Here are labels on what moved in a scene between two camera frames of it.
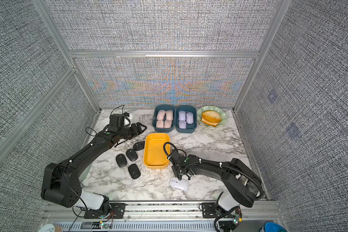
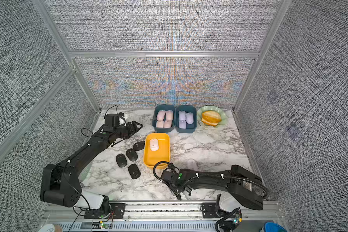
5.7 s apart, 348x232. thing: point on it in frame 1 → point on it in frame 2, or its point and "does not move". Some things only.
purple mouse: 181,114 does not move
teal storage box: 158,107 does not move
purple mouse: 182,124 does not move
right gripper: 174,171 → 174,190
